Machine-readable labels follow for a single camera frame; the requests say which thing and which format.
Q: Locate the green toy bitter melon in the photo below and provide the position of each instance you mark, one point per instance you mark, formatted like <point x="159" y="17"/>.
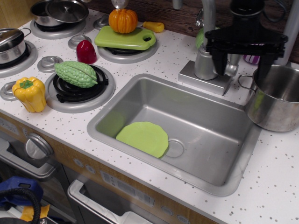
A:
<point x="76" y="73"/>

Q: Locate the large steel pot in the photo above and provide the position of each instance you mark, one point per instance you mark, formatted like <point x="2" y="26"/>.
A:
<point x="273" y="101"/>

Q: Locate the steel pot left edge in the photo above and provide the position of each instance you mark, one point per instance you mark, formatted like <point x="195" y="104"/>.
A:
<point x="12" y="43"/>

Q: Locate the light green plastic plate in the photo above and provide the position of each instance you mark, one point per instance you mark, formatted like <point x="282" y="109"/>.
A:
<point x="145" y="136"/>

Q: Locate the green toy cabbage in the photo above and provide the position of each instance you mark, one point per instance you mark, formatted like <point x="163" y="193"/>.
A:
<point x="200" y="38"/>

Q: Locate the silver stove knob back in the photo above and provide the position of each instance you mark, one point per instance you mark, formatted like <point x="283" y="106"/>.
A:
<point x="76" y="39"/>

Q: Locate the grey metal sink basin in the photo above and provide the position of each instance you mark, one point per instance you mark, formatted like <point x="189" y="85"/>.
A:
<point x="210" y="140"/>

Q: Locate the yellow toy squash piece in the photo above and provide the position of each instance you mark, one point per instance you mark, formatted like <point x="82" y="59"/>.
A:
<point x="157" y="27"/>

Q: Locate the grey oven door handle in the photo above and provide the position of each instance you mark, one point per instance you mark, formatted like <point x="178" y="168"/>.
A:
<point x="43" y="173"/>

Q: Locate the yellow toy bell pepper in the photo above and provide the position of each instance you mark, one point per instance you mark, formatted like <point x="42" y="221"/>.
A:
<point x="31" y="93"/>

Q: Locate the blue clamp tool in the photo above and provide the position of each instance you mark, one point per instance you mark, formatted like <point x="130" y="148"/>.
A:
<point x="19" y="191"/>

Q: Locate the grey vertical pole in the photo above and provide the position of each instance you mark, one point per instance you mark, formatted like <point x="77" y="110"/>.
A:
<point x="291" y="31"/>

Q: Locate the silver oven dial knob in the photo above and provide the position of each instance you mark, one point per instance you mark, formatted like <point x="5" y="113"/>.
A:
<point x="37" y="148"/>

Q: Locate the steel pot with lid back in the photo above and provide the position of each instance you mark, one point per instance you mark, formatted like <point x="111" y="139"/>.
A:
<point x="50" y="13"/>

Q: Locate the grey dishwasher door handle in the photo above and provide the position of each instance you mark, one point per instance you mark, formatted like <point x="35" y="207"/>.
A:
<point x="99" y="214"/>

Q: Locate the black coil burner front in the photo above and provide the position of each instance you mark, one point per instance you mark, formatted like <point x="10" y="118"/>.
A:
<point x="67" y="92"/>

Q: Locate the orange toy pumpkin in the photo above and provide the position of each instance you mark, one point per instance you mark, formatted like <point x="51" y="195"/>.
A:
<point x="123" y="21"/>

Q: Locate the red toy pepper piece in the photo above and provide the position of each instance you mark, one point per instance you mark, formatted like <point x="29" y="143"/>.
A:
<point x="86" y="52"/>

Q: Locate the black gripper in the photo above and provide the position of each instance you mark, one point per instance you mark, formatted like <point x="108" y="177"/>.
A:
<point x="245" y="37"/>

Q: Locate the green plastic cutting board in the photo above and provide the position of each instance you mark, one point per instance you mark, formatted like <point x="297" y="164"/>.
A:
<point x="139" y="39"/>

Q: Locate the silver stove knob front left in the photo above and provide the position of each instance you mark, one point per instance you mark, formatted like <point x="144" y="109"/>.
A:
<point x="6" y="92"/>

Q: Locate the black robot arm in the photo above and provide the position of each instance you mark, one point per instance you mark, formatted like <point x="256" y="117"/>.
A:
<point x="248" y="10"/>

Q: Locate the yellow tape piece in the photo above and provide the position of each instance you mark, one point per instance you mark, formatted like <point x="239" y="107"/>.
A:
<point x="28" y="212"/>

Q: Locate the silver toy faucet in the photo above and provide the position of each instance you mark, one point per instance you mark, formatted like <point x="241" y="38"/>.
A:
<point x="201" y="72"/>

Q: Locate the silver stove knob middle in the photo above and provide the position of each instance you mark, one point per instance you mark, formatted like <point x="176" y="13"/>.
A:
<point x="46" y="64"/>

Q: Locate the purple white toy onion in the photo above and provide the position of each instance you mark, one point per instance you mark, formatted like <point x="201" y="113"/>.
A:
<point x="251" y="59"/>

